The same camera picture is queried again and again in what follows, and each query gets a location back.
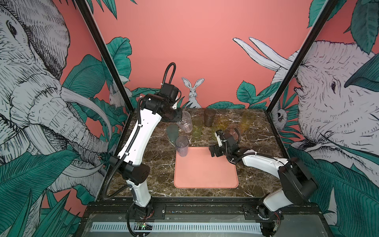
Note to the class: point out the dark brown glass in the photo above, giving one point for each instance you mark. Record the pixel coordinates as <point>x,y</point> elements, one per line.
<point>209,115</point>

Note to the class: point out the light green glass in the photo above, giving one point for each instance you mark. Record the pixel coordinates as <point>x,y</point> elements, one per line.
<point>214,128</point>
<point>197,125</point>

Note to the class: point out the pink square tray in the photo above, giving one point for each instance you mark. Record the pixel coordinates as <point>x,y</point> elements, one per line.
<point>199,170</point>

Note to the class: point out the black frame post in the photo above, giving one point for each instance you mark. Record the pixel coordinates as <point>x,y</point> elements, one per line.
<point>316,29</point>
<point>91,24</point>

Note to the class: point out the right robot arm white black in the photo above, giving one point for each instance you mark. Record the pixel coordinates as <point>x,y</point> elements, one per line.
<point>297,182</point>

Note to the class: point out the clear short glass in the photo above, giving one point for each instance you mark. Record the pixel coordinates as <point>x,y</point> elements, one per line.
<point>186,122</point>

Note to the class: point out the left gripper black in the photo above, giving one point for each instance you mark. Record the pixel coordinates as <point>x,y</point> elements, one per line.
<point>179,116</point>

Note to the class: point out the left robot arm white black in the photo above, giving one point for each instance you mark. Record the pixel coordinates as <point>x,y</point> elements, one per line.
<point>151,109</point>

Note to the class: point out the left black frame post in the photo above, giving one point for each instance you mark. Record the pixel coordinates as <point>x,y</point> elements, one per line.
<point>91,24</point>

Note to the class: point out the pink glass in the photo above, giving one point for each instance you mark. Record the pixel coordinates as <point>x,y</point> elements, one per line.
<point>234,131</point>

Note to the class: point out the frosted teal glass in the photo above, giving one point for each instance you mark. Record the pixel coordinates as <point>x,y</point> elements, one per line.
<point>172,132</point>

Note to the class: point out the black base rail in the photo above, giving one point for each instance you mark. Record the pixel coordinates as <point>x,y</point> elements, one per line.
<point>204,206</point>

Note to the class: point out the tall yellow glass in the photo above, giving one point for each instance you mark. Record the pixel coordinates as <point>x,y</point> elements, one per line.
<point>248,117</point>

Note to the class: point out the clear bluish tall glass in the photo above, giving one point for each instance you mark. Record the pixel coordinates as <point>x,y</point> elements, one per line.
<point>182,144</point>

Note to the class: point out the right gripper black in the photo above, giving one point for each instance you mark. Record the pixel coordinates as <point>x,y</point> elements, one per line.
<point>216,147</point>

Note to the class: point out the white perforated strip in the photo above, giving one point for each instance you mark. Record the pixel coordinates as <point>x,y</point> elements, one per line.
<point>161,227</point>

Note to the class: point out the right black frame post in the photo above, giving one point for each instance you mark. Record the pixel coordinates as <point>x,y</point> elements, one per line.
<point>316,29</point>

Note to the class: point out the orange yellow glass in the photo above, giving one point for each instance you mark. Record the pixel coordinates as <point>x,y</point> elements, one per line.
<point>224,122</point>

